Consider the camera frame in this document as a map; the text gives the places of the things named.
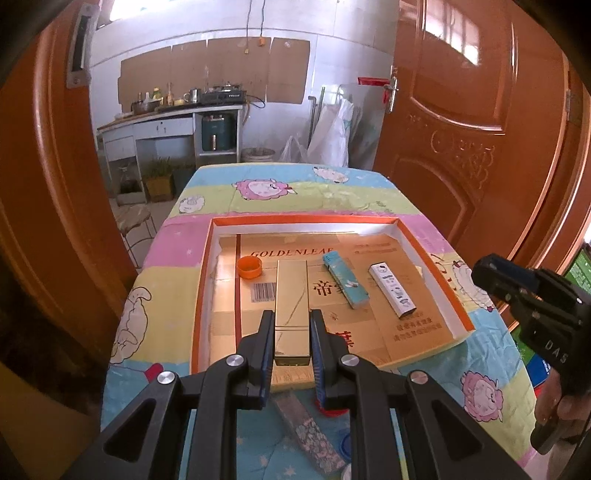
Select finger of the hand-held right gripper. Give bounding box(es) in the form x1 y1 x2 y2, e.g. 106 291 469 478
471 256 513 303
489 253 540 296

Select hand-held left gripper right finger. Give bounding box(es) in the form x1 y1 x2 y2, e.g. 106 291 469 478
309 308 532 480

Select white kitchen counter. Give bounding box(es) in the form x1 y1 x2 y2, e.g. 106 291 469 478
97 104 245 185

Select orange bottle cap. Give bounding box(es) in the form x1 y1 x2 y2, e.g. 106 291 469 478
237 257 264 280

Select cartoon sheep printed tablecloth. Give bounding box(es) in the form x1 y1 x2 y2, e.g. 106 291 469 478
102 164 539 480

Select black gas stove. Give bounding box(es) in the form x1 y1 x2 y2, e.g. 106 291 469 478
201 85 247 104

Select round basin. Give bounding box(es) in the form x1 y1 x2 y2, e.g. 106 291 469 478
242 147 278 163

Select hanging power cable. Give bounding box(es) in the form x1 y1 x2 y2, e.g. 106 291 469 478
245 0 266 40

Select person's right hand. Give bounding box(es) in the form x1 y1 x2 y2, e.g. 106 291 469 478
534 368 591 426

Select brown printed cardboard sheet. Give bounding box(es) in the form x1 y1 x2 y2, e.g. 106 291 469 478
210 233 455 370

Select large white plastic sack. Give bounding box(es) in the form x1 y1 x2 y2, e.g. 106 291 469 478
307 97 365 169

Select metal door handle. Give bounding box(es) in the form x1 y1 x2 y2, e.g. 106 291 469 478
382 67 400 114

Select carved wooden door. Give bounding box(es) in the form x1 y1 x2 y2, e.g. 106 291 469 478
373 0 568 250

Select metal strike plate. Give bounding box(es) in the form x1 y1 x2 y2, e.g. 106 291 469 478
65 2 98 88

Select dark green air fryer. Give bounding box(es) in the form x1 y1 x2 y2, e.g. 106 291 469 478
201 113 234 153

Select plant crate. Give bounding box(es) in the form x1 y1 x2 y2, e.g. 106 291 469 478
144 157 176 203

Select brown cardboard wall sheet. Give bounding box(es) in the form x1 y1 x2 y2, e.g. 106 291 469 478
117 37 311 108

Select door hinge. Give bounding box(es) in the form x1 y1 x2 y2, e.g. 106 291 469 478
566 88 583 123

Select metal wire stool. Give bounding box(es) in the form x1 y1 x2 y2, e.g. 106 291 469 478
113 203 155 268

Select shallow orange-rimmed cardboard tray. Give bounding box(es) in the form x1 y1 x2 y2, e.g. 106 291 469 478
190 213 476 376

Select small clear plastic bag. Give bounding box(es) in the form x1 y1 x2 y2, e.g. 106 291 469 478
278 135 308 163

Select red bottle cap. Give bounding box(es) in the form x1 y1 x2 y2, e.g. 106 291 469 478
315 399 352 418

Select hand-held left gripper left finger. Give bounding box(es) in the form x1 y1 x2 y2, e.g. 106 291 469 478
60 310 277 480

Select white cartoon cat box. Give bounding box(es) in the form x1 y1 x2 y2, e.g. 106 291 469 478
368 262 417 320

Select gold metallic box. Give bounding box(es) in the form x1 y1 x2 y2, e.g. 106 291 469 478
273 259 311 367

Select wooden door frame post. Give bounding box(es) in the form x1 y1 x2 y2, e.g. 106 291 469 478
0 0 139 370

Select teal lighter box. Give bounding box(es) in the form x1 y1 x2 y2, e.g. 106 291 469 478
322 251 371 310

